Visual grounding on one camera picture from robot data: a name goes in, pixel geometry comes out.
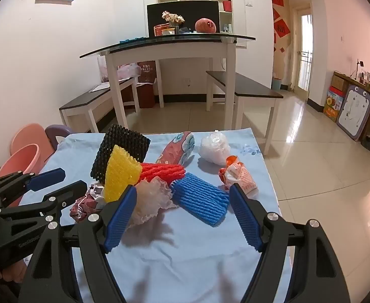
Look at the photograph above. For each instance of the white plastic bag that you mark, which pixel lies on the white plastic bag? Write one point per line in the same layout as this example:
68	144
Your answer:
215	148

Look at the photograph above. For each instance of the red foam fruit net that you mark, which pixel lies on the red foam fruit net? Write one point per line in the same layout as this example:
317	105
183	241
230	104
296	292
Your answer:
162	170

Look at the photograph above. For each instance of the clear plastic bag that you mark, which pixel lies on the clear plastic bag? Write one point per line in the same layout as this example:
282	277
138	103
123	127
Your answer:
128	71

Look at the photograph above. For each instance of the pink plastic bucket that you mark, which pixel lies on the pink plastic bucket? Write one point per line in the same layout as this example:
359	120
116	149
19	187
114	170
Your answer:
20	161

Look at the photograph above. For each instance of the white paper sheet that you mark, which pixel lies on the white paper sheet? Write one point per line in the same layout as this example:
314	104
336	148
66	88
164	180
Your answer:
99	86

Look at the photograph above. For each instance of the wooden desk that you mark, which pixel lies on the wooden desk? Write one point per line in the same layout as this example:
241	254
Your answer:
342	78

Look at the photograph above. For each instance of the white balcony door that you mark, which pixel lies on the white balcony door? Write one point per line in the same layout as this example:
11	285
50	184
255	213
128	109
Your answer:
303	53

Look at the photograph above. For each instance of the red box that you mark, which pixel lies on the red box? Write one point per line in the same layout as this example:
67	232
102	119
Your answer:
161	30

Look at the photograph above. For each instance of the crumpled dark red wrapper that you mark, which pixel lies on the crumpled dark red wrapper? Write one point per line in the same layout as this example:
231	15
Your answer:
84	205

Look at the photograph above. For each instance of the purple framed drawing board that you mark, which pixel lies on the purple framed drawing board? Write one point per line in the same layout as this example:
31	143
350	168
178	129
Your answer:
355	110

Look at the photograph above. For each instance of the light blue cloth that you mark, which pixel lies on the light blue cloth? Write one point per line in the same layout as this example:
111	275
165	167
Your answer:
185	258

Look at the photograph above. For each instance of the desk lamp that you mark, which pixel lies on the desk lamp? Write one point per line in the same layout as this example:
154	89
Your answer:
360	64

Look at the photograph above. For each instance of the black foam fruit net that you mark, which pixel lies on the black foam fruit net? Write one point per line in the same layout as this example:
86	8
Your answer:
121	139

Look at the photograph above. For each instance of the red container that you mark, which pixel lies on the red container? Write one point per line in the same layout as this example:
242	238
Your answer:
227	5

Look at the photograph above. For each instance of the wall socket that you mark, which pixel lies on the wall socket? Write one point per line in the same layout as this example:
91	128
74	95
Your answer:
187	82

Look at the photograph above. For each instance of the dried flower bouquet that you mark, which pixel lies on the dried flower bouquet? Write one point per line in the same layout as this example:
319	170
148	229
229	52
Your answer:
172	17

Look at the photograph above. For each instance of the white bench with dark seat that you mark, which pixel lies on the white bench with dark seat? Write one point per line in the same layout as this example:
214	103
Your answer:
251	85
87	97

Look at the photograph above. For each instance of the red diamond paper decoration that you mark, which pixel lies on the red diamond paper decoration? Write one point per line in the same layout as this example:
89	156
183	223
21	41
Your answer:
282	29

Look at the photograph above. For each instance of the blue flat item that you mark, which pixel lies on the blue flat item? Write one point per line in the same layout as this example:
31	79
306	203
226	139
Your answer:
131	40

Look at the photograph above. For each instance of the red printed snack packet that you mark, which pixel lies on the red printed snack packet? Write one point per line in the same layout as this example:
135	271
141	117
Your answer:
175	148

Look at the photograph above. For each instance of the yellow foam fruit net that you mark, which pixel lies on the yellow foam fruit net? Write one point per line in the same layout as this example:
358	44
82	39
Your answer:
121	170

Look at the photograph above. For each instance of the printed cardboard fruit box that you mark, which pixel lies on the printed cardboard fruit box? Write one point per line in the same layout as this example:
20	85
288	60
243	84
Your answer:
333	104

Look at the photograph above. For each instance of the dark red carton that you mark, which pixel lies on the dark red carton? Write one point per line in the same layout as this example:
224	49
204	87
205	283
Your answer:
147	82

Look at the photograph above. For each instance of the white glass-topped dining table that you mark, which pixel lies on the white glass-topped dining table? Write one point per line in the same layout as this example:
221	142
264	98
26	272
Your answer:
172	53

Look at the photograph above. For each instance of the white foam fruit net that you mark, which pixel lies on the white foam fruit net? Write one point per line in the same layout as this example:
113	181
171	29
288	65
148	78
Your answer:
153	195

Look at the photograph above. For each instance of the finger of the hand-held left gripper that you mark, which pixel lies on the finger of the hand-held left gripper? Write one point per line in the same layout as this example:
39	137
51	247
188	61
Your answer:
65	195
47	176

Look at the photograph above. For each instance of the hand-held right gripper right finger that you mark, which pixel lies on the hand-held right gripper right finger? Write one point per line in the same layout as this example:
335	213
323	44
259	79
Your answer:
246	217

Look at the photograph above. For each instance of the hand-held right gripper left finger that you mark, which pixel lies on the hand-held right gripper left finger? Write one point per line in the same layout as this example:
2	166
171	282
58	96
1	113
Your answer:
121	214

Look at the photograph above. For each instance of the red paper banner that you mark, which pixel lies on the red paper banner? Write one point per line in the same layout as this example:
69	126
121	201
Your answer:
277	0

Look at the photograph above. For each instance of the blue foam fruit net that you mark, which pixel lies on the blue foam fruit net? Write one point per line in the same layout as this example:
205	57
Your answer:
197	195

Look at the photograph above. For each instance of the light blue waste bin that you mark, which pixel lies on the light blue waste bin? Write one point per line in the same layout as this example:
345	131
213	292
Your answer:
277	84

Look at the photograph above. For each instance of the pink plastic chair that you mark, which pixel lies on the pink plastic chair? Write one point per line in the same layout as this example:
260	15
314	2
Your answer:
27	135

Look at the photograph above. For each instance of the orange and pink wrapper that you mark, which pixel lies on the orange and pink wrapper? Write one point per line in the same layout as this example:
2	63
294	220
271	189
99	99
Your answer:
241	176

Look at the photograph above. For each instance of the red round cushion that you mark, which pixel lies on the red round cushion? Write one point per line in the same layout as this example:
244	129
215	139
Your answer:
205	25

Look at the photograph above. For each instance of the person's left hand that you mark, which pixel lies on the person's left hand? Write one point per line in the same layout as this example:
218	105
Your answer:
14	271

